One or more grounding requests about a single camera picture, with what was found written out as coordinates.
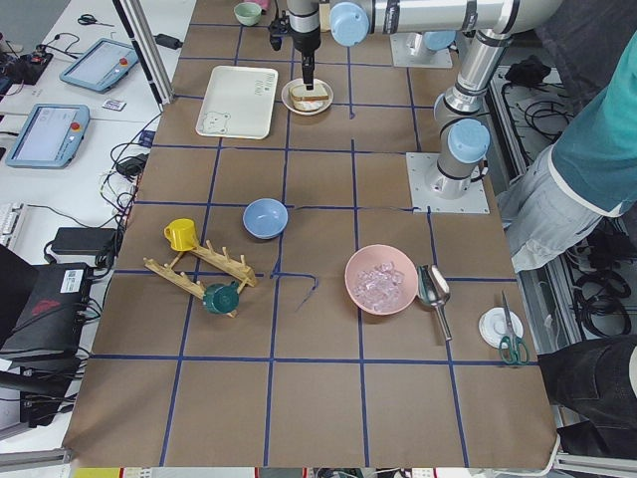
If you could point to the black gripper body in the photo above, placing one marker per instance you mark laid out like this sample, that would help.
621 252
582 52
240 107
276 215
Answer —
305 42

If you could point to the bread slice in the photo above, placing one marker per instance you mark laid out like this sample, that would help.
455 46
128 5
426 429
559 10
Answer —
308 107
301 92

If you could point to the cream round plate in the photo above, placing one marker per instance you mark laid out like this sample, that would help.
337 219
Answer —
288 102

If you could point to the bread slice on plate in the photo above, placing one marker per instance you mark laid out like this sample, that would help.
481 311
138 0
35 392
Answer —
308 107

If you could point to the green bowl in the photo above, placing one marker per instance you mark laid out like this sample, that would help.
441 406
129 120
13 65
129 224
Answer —
248 13

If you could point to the cream bear tray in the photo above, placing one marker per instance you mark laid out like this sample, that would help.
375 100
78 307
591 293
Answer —
238 103

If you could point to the black power adapter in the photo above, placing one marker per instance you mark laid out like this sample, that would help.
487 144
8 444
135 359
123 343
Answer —
167 41

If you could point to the blue bowl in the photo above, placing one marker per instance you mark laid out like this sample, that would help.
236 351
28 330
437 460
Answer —
265 218

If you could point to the far teach pendant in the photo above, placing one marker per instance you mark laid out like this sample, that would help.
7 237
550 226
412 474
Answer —
101 66

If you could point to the teach pendant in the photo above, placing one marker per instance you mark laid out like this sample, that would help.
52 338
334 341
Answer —
101 66
50 137

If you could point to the yellow cup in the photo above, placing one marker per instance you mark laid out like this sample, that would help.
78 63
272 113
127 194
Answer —
181 234

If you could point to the pink bowl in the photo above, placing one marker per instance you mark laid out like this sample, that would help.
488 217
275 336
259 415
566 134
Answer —
381 279

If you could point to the dark green cup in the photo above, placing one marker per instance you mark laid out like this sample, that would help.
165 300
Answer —
221 298

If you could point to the near teach pendant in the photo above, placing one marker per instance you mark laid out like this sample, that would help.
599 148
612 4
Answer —
50 137

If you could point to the metal scoop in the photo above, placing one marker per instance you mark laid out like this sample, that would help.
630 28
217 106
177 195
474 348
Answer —
434 293

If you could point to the person in teal shirt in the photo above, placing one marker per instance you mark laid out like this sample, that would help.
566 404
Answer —
589 173

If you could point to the black power brick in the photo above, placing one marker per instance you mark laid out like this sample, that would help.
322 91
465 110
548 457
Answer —
82 241

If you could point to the tape roll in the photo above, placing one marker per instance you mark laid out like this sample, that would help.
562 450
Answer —
492 326

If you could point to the white keyboard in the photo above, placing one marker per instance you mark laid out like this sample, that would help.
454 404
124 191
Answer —
12 217

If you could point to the green scissors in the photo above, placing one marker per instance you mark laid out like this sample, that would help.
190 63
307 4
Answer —
512 348

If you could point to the black laptop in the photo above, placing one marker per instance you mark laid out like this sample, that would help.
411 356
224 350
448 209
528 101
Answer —
41 307

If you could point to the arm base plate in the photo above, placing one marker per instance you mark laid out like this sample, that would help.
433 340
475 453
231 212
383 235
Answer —
420 50
432 191

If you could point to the aluminium frame post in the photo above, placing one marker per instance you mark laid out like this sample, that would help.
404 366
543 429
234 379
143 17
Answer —
137 29

